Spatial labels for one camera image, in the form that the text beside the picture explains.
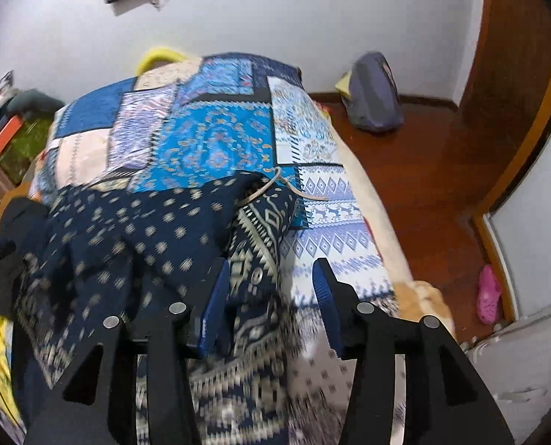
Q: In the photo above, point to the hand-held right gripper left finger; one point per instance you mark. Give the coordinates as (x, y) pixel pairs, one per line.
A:
(213, 308)

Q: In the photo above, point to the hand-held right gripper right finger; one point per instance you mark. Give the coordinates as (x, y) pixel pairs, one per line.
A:
(324, 299)

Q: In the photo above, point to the navy patterned garment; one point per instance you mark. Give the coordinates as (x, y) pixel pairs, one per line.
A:
(118, 241)

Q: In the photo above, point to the black cloth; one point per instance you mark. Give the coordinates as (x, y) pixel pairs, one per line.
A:
(18, 241)

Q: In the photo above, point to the beige fleece sheet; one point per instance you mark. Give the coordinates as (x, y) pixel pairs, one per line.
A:
(396, 222)

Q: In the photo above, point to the green patterned cloth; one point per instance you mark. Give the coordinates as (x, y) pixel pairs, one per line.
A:
(27, 148)

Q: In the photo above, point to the orange box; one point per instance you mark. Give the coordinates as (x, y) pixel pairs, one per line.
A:
(6, 136)

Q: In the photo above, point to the dark green pillow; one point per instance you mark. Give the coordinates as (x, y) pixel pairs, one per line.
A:
(37, 101)

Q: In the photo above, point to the pink slipper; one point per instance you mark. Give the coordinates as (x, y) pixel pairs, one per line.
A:
(488, 294)

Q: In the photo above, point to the blue patchwork blanket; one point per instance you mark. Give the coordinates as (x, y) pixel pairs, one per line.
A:
(210, 139)

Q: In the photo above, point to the grey backpack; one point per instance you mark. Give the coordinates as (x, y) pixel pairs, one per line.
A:
(375, 95)

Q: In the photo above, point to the small yellow bag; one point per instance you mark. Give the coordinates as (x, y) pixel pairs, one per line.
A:
(344, 84)

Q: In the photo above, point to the yellow curved plastic object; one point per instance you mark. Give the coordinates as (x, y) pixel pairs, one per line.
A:
(155, 54)

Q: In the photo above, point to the brown wooden door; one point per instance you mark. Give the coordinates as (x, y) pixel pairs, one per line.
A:
(502, 55)

